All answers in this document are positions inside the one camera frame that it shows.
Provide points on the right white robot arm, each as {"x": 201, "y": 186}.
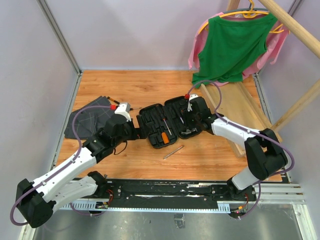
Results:
{"x": 263, "y": 152}

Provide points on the wooden tray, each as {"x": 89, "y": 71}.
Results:
{"x": 236, "y": 103}

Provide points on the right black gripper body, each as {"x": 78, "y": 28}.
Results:
{"x": 196, "y": 117}

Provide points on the pink shirt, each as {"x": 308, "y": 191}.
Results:
{"x": 274, "y": 44}

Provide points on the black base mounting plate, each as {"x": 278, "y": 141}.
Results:
{"x": 171, "y": 195}

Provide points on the aluminium frame rail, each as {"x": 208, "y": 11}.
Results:
{"x": 59, "y": 35}

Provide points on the grey checked cloth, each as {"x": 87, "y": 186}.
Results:
{"x": 90, "y": 120}

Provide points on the green sleeveless shirt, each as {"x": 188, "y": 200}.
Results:
{"x": 231, "y": 47}

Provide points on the claw hammer black handle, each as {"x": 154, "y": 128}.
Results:
{"x": 188, "y": 126}

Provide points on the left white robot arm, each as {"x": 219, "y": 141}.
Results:
{"x": 37, "y": 200}

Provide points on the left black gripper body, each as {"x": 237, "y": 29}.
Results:
{"x": 130, "y": 133}

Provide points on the wooden rack frame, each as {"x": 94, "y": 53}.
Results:
{"x": 294, "y": 82}

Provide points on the silver metal file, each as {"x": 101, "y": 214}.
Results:
{"x": 173, "y": 152}

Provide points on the black-handled screwdriver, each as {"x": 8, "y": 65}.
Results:
{"x": 167, "y": 126}

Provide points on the yellow clothes hanger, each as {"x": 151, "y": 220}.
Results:
{"x": 252, "y": 13}

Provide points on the orange-handled screwdriver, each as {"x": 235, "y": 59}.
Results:
{"x": 165, "y": 138}

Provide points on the black plastic tool case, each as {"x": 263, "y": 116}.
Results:
{"x": 172, "y": 110}

